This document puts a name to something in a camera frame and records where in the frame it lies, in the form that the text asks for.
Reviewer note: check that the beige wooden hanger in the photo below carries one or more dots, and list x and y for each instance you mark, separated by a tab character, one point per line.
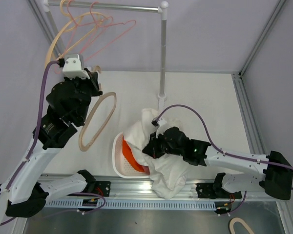
63	34

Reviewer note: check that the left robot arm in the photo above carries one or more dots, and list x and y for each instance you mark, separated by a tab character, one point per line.
68	102

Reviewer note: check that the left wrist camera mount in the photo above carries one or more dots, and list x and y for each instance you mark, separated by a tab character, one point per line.
73	67

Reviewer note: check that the white perforated plastic basket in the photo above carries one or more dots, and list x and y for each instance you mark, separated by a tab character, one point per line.
120	164

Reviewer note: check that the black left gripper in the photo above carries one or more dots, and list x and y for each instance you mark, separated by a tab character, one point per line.
93	82

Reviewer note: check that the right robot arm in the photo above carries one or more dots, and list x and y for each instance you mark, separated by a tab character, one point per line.
269	173

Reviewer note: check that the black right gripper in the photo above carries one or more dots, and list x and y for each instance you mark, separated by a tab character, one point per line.
152	149

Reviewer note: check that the orange t shirt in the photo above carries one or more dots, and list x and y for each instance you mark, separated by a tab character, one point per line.
127	153

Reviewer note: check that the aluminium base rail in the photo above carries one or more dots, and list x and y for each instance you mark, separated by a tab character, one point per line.
223	185

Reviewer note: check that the beige hanger of white shirt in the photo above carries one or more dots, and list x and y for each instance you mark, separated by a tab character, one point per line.
97	119

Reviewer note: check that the white and silver clothes rack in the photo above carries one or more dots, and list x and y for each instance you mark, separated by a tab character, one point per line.
162	10

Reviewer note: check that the white t shirt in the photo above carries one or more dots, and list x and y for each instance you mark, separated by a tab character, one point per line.
169	172

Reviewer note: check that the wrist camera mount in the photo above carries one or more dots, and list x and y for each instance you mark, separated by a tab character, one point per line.
73	67
159	124

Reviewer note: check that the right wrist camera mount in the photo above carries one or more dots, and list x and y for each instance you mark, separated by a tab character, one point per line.
159	124

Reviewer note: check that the pink t shirt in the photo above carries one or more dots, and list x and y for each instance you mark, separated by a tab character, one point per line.
146	170

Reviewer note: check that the white slotted cable duct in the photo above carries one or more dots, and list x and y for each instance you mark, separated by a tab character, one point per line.
191	205

